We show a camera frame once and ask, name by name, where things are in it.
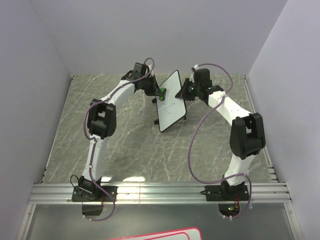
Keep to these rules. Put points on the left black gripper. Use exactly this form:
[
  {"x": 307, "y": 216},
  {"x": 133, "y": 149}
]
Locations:
[{"x": 155, "y": 91}]

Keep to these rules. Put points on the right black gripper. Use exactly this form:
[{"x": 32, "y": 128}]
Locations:
[{"x": 182, "y": 93}]

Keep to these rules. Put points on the green whiteboard eraser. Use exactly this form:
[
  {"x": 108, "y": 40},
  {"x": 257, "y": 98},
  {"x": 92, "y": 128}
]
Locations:
[{"x": 162, "y": 96}]

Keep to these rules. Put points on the small white whiteboard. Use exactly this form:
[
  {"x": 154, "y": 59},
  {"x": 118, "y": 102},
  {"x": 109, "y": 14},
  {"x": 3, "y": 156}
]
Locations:
[{"x": 169, "y": 108}]

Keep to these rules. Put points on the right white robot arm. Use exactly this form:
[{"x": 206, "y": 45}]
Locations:
[{"x": 247, "y": 134}]

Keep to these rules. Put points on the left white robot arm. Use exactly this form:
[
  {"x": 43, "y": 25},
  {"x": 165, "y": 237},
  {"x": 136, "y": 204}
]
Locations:
[{"x": 100, "y": 121}]

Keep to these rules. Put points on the pink bordered white board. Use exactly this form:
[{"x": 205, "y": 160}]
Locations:
[{"x": 191, "y": 233}]

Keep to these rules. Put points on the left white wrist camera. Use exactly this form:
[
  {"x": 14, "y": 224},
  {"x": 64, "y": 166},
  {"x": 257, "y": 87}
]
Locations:
[{"x": 149, "y": 69}]

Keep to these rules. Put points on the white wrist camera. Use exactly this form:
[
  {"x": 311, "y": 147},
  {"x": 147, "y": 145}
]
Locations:
[
  {"x": 149, "y": 69},
  {"x": 193, "y": 69}
]

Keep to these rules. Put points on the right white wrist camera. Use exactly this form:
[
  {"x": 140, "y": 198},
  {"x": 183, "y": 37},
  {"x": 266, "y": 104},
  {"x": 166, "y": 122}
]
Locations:
[{"x": 193, "y": 69}]

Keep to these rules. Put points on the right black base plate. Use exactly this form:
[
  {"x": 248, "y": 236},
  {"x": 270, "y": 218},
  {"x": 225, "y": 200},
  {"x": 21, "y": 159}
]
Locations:
[{"x": 220, "y": 193}]

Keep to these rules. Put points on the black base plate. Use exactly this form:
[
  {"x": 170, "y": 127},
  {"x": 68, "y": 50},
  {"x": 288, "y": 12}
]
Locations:
[
  {"x": 81, "y": 195},
  {"x": 220, "y": 193}
]

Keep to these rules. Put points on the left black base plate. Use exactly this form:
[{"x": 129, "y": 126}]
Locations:
[{"x": 81, "y": 195}]

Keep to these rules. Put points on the aluminium mounting rail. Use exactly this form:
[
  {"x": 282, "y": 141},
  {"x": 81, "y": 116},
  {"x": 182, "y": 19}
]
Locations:
[{"x": 140, "y": 193}]

